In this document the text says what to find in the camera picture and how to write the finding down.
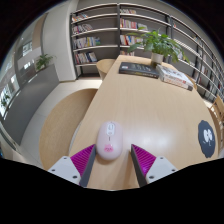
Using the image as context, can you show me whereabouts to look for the large green floor plant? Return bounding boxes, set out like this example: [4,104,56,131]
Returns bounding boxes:
[34,53,55,72]

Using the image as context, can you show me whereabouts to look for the white illustrated book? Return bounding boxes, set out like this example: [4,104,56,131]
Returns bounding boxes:
[155,64,195,92]

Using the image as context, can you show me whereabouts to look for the small green floor plant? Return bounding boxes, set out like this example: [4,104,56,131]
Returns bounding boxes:
[0,91,11,108]

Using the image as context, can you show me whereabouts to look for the black book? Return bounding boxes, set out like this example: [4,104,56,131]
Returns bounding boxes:
[118,61,161,80]

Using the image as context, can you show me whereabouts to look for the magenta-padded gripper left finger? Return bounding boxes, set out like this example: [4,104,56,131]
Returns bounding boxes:
[48,144,97,188]

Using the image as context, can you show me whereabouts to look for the light wooden slatted chair group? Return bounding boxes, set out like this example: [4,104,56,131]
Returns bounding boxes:
[213,94,224,116]

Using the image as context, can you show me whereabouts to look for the dark blue cloud-shaped mouse pad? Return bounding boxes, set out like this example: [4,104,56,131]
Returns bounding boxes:
[197,119,217,159]

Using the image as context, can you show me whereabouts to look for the green potted plant white pot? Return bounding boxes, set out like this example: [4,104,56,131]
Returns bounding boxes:
[126,27,191,66]

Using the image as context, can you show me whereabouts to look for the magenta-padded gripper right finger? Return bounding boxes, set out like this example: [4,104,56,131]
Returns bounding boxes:
[130,144,178,188]

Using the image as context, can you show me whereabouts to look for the grey bookshelf unit with books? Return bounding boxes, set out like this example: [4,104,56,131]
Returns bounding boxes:
[69,2,224,103]

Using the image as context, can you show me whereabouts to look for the pale pink computer mouse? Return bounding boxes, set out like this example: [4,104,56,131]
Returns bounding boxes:
[95,120,124,162]

